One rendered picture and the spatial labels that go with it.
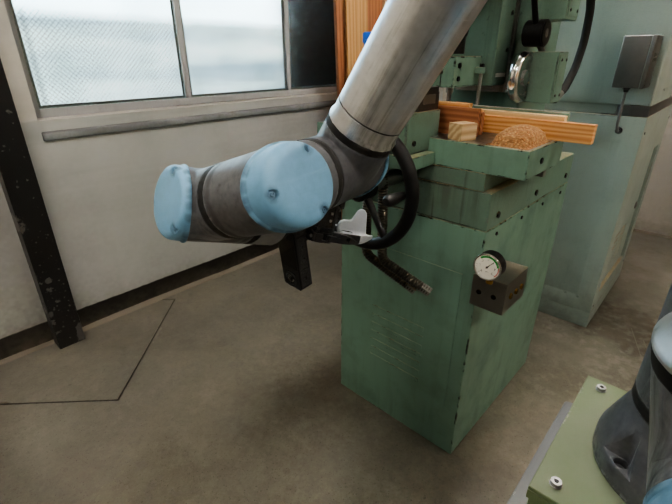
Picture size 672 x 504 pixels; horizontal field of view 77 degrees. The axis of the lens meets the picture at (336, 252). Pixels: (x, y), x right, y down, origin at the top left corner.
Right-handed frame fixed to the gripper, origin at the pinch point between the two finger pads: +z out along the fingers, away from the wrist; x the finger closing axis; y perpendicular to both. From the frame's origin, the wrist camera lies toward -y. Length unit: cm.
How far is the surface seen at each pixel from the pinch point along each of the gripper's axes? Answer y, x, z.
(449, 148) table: 21.7, 0.2, 27.2
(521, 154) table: 22.6, -15.8, 26.9
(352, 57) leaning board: 75, 122, 121
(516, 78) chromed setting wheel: 43, -3, 45
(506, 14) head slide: 58, 4, 44
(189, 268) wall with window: -52, 137, 55
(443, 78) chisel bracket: 39, 10, 33
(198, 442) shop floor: -78, 47, 12
